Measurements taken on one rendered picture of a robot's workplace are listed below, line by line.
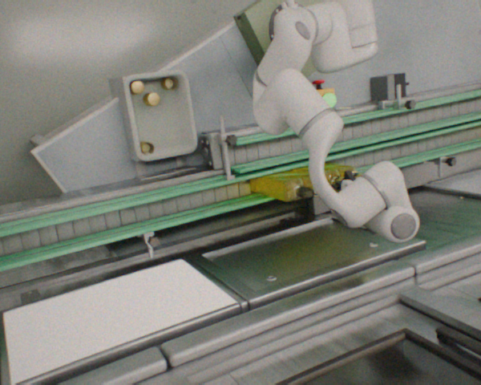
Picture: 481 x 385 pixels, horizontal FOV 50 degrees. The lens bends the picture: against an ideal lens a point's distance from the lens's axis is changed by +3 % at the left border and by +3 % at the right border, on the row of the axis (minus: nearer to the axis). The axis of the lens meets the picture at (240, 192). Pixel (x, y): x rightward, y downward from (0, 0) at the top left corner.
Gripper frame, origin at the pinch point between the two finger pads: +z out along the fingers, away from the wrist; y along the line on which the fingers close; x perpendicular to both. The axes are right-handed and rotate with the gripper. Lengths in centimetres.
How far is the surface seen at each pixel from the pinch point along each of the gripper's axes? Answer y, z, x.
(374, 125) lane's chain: 10, 40, -29
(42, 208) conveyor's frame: 5, 13, 70
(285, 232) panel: -12.4, 15.5, 10.2
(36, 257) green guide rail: -4, 4, 71
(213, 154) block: 10.4, 24.3, 26.0
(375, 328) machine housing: -16.7, -32.7, 8.8
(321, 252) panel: -12.5, -3.1, 7.0
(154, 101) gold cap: 26, 28, 40
